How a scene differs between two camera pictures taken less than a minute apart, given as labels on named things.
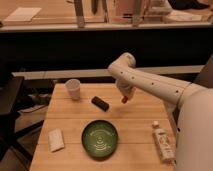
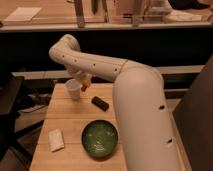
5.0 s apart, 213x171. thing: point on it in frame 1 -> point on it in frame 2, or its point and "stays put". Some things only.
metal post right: (136, 14) stays put
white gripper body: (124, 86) -> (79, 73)
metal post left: (78, 5) stays put
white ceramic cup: (73, 85) stays put
